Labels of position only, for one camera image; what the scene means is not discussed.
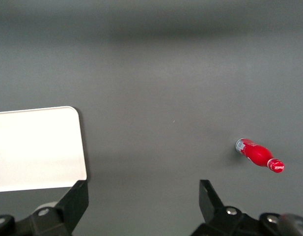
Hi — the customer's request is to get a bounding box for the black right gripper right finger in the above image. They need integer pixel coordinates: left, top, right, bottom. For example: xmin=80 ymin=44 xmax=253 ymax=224
xmin=190 ymin=179 xmax=283 ymax=236

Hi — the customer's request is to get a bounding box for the white rectangular tray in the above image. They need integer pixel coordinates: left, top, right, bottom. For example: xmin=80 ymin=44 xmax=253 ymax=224
xmin=0 ymin=106 xmax=87 ymax=194

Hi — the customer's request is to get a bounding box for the red coke bottle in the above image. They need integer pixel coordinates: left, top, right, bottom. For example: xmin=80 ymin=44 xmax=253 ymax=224
xmin=235 ymin=137 xmax=285 ymax=175

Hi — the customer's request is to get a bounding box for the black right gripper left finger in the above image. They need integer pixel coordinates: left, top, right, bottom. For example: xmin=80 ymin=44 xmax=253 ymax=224
xmin=0 ymin=180 xmax=89 ymax=236

